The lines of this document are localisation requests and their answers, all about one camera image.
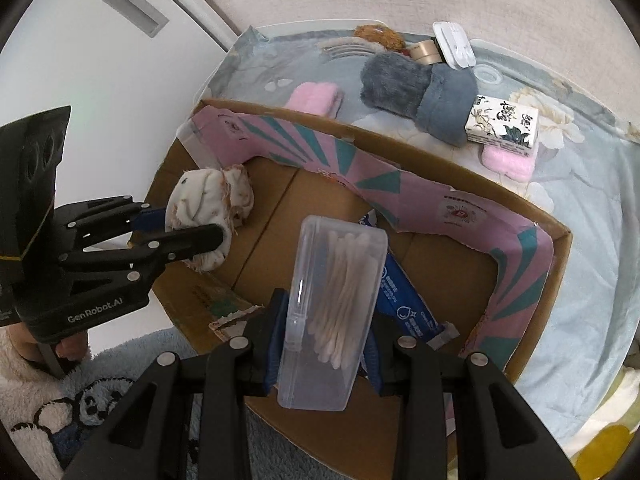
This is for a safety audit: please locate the blue toothpaste tube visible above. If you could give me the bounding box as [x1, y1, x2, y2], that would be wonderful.
[357, 210, 461, 351]

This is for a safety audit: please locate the cardboard box with pink lining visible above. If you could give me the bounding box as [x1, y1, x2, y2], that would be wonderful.
[145, 97, 572, 480]

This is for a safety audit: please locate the white plastic hook package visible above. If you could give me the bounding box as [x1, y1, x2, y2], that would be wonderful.
[432, 21, 476, 68]

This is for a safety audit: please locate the yellow green floral quilt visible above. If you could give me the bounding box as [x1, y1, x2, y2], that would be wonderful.
[570, 362, 640, 473]

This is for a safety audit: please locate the light blue floral sheet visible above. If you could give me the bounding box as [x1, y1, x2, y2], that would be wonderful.
[200, 25, 640, 471]

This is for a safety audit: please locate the person's left hand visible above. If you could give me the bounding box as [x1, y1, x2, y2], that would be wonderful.
[10, 327, 93, 363]

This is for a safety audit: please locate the person's left forearm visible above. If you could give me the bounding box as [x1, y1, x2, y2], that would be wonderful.
[0, 332, 61, 411]

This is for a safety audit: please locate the blue panda fleece fabric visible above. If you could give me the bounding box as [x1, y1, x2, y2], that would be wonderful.
[0, 330, 261, 480]

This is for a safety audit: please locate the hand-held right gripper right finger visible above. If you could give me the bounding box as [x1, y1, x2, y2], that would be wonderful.
[360, 317, 558, 480]

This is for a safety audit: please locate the grey fluffy sock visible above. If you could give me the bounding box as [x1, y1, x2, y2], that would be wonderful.
[360, 52, 478, 148]

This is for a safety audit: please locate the printed tissue pack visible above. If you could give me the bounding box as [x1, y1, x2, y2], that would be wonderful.
[464, 95, 541, 157]

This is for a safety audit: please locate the white door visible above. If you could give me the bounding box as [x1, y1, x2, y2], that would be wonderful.
[0, 0, 241, 281]

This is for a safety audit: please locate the worn white cloth sock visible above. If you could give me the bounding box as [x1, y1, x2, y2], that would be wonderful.
[165, 165, 256, 273]

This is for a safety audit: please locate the clear plastic cotton swab box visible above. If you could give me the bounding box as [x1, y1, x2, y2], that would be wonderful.
[276, 215, 390, 412]

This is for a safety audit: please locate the brown plush toy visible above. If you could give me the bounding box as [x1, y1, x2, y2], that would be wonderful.
[354, 24, 406, 52]

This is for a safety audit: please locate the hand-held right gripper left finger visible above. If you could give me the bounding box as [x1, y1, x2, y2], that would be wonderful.
[60, 287, 296, 480]

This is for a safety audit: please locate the pink fluffy sock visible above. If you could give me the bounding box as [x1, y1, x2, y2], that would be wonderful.
[285, 81, 345, 120]
[481, 145, 537, 183]

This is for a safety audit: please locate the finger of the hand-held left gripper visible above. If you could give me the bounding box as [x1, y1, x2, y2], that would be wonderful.
[57, 224, 226, 281]
[62, 194, 168, 248]

